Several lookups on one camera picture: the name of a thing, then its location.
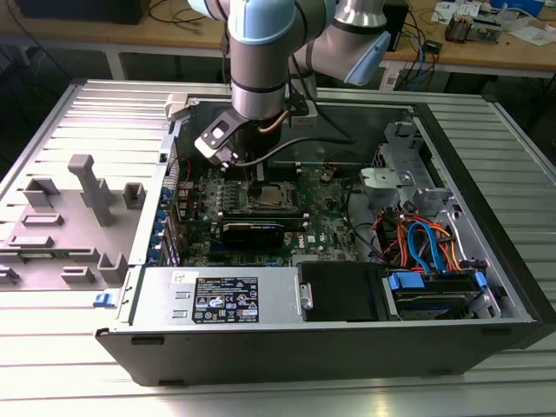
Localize silver square CPU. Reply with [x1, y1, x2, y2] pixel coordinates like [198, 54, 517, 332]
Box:
[259, 185, 286, 206]

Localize metal socket cover frame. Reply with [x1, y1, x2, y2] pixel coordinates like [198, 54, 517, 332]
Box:
[248, 182, 296, 209]

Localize black RAM slot bank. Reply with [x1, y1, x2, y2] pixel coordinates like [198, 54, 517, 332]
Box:
[218, 209, 311, 232]
[267, 158, 304, 180]

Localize black CPU socket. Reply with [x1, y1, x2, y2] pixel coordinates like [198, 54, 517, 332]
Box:
[246, 180, 301, 210]

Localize black expansion slot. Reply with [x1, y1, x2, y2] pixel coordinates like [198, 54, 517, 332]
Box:
[206, 253, 291, 268]

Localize black graphics card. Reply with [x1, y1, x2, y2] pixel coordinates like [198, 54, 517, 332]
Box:
[220, 220, 288, 249]

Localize green motherboard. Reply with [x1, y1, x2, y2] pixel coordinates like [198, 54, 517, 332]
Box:
[173, 160, 381, 268]

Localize grey case release latch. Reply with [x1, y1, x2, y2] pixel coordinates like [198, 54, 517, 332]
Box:
[165, 92, 193, 123]

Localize black drive bay box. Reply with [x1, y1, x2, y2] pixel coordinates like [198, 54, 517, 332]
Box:
[296, 261, 391, 323]

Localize perforated metal disk bay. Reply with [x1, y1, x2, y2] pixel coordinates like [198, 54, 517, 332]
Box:
[358, 120, 460, 221]

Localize long wooden desk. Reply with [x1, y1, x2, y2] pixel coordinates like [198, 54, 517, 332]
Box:
[0, 0, 556, 82]

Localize white printed label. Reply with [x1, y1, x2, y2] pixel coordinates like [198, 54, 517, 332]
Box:
[376, 60, 403, 91]

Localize silver power supply box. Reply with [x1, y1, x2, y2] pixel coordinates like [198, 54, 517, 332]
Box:
[129, 265, 305, 328]

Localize black open PC case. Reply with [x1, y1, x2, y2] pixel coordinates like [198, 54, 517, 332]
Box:
[94, 96, 556, 388]

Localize tall black box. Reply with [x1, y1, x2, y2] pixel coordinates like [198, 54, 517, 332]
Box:
[384, 0, 411, 53]

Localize grey parts rack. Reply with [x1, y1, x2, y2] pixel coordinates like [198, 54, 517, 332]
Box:
[0, 153, 148, 293]

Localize wide black box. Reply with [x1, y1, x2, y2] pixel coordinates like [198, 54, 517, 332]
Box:
[14, 0, 152, 26]

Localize hard disk in blue carrier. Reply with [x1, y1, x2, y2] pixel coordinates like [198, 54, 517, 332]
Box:
[381, 268, 488, 321]

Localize copper coil part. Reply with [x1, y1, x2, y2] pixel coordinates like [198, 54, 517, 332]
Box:
[445, 11, 475, 43]

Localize white printed card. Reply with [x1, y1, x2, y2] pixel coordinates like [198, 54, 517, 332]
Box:
[431, 0, 483, 23]

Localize small electronic circuit device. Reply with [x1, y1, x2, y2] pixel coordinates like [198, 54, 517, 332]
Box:
[471, 15, 506, 44]

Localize white plastic item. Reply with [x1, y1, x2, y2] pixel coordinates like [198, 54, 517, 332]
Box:
[488, 0, 546, 21]

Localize white paper sheets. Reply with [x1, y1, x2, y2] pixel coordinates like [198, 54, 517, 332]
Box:
[506, 23, 556, 48]

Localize copper coloured cable sleeve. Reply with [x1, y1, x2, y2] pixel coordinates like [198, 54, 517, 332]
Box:
[258, 110, 290, 135]

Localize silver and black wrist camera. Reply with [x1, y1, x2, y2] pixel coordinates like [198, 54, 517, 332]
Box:
[193, 109, 241, 167]

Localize thick black camera cable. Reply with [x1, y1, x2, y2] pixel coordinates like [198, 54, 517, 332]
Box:
[234, 110, 356, 169]

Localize white boxy wrist camera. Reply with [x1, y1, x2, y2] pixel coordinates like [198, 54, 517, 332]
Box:
[287, 98, 319, 130]

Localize thin red wire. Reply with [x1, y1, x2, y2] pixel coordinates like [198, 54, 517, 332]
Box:
[177, 156, 193, 187]

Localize black looped cable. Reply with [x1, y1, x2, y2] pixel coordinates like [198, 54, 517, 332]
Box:
[323, 149, 364, 170]

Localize long black cable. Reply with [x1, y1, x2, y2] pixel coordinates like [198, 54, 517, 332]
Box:
[341, 175, 381, 264]

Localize grey metal bracket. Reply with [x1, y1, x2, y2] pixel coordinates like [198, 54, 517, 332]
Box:
[358, 167, 403, 205]

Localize blue hanging cable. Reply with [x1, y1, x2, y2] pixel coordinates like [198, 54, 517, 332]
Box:
[407, 33, 431, 86]

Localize blue flat wire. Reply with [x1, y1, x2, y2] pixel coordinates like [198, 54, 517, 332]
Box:
[407, 220, 451, 275]

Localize orange wire bundle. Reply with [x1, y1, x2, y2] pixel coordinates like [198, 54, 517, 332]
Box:
[374, 207, 470, 273]

